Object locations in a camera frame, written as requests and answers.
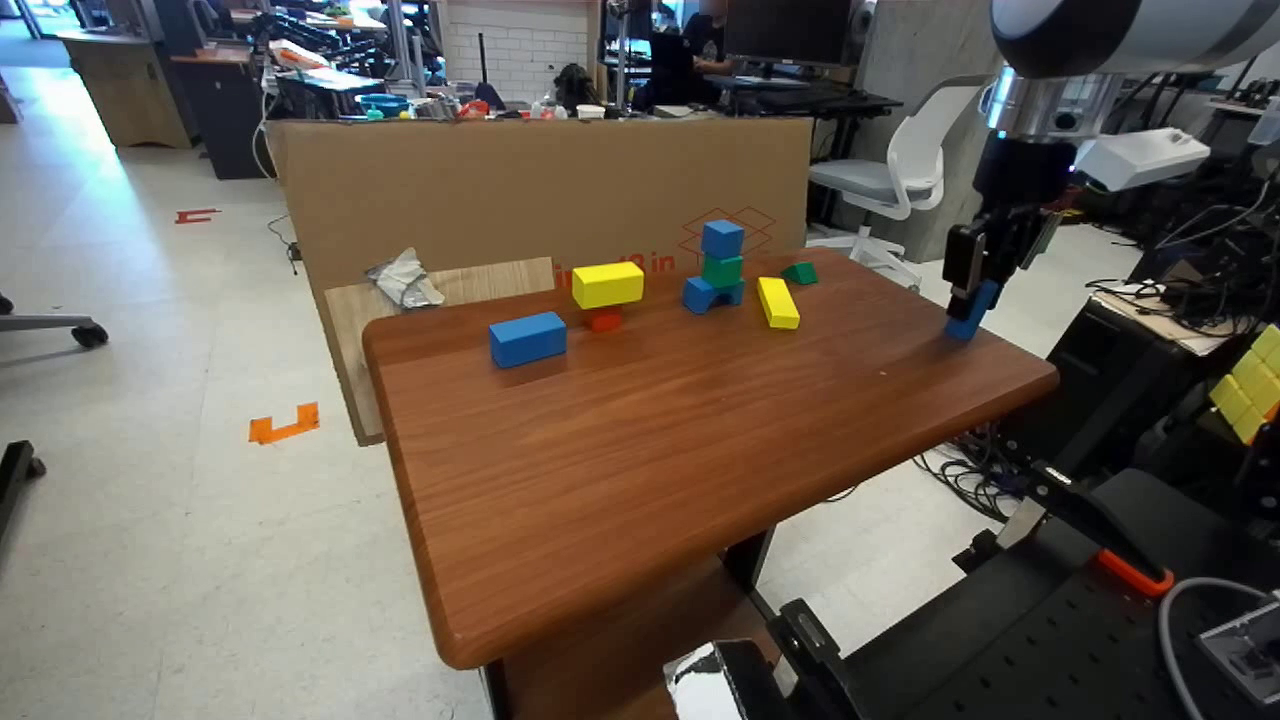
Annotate long yellow rectangular block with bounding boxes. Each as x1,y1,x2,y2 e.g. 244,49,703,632
755,271,803,335

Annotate wide yellow rectangular block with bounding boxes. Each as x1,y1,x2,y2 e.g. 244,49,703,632
570,257,654,317

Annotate blue rectangular block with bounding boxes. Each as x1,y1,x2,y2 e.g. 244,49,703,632
486,308,574,377

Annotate blue cylindrical block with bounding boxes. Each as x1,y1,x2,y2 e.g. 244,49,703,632
941,271,1003,346

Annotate black chair base with caster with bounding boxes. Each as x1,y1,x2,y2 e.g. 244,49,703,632
0,293,113,355

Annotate brown table pedestal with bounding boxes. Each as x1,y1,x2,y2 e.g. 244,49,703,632
486,529,786,720

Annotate blue base block of stack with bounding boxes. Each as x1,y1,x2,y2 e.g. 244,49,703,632
682,271,747,319

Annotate orange handle tool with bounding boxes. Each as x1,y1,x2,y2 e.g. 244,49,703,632
1090,543,1181,602

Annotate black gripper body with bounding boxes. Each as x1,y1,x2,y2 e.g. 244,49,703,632
975,133,1082,232

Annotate white office chair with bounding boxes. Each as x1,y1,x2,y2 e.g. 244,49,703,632
803,79,993,257

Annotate blue cube block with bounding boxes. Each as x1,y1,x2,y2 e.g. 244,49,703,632
702,214,747,265

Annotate tangled black cable bundle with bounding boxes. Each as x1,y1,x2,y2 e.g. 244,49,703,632
911,430,1058,529

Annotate crumpled white cloth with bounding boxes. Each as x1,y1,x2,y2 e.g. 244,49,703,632
365,242,449,317

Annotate green block in stack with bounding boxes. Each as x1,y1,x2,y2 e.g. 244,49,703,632
702,253,747,295

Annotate grey cable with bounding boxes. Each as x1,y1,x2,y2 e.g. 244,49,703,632
1151,573,1272,720

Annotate tall cardboard panel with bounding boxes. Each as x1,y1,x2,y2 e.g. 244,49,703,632
265,112,816,295

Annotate black robot stand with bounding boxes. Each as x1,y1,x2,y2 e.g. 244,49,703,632
764,465,1280,720

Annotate yellow sticky notes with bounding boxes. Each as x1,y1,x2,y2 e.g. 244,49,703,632
1204,319,1280,449

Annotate orange floor marker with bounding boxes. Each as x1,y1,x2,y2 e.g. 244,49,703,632
244,400,325,449

